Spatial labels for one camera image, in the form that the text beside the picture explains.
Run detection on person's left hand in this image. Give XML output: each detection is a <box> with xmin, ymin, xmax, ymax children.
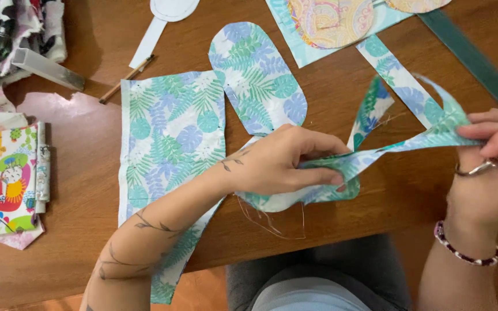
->
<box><xmin>227</xmin><ymin>124</ymin><xmax>352</xmax><ymax>196</ymax></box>

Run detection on person's right hand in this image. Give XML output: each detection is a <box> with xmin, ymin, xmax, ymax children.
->
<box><xmin>446</xmin><ymin>108</ymin><xmax>498</xmax><ymax>242</ymax></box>

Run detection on silver scissors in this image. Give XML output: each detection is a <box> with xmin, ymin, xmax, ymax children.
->
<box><xmin>454</xmin><ymin>146</ymin><xmax>498</xmax><ymax>180</ymax></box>

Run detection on leaf print fabric piece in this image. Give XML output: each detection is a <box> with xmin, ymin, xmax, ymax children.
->
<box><xmin>235</xmin><ymin>73</ymin><xmax>487</xmax><ymax>213</ymax></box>

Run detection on green ruler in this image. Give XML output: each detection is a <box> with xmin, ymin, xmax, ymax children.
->
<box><xmin>418</xmin><ymin>9</ymin><xmax>498</xmax><ymax>118</ymax></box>

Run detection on leaf print fabric strip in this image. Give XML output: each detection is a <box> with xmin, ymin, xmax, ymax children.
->
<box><xmin>356</xmin><ymin>35</ymin><xmax>445</xmax><ymax>130</ymax></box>

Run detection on person's grey trousers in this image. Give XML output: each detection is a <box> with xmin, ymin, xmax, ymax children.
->
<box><xmin>225</xmin><ymin>233</ymin><xmax>412</xmax><ymax>311</ymax></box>

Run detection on round paisley fabric piece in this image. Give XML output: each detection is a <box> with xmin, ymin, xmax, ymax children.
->
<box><xmin>287</xmin><ymin>0</ymin><xmax>375</xmax><ymax>50</ymax></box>

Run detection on light blue fabric piece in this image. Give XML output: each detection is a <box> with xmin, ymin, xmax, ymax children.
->
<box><xmin>265</xmin><ymin>0</ymin><xmax>415</xmax><ymax>69</ymax></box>

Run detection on loose white thread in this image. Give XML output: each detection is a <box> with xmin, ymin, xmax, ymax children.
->
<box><xmin>236</xmin><ymin>194</ymin><xmax>306</xmax><ymax>241</ymax></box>

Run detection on oval leaf print fabric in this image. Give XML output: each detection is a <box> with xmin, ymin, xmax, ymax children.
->
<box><xmin>208</xmin><ymin>22</ymin><xmax>308</xmax><ymax>137</ymax></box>

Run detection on person's light blue shirt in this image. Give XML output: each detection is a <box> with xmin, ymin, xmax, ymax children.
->
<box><xmin>251</xmin><ymin>276</ymin><xmax>373</xmax><ymax>311</ymax></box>

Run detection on rectangular leaf print fabric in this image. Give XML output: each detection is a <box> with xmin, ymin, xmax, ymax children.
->
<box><xmin>118</xmin><ymin>70</ymin><xmax>229</xmax><ymax>305</ymax></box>

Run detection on white paper pattern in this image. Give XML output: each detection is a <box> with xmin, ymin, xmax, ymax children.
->
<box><xmin>129</xmin><ymin>0</ymin><xmax>201</xmax><ymax>70</ymax></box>

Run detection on wooden pencil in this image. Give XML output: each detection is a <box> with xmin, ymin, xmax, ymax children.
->
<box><xmin>99</xmin><ymin>54</ymin><xmax>155</xmax><ymax>105</ymax></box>

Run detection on grey metal bar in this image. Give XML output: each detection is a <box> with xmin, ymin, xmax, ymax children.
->
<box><xmin>11</xmin><ymin>48</ymin><xmax>86</xmax><ymax>92</ymax></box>

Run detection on stack of cartoon print fabrics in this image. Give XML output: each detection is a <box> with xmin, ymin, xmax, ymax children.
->
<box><xmin>0</xmin><ymin>111</ymin><xmax>52</xmax><ymax>251</ymax></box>

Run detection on heap of printed fabrics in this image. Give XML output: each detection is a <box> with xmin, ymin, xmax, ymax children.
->
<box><xmin>0</xmin><ymin>0</ymin><xmax>68</xmax><ymax>114</ymax></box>

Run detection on beaded bracelet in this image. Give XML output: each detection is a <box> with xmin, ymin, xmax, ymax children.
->
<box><xmin>433</xmin><ymin>220</ymin><xmax>498</xmax><ymax>267</ymax></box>

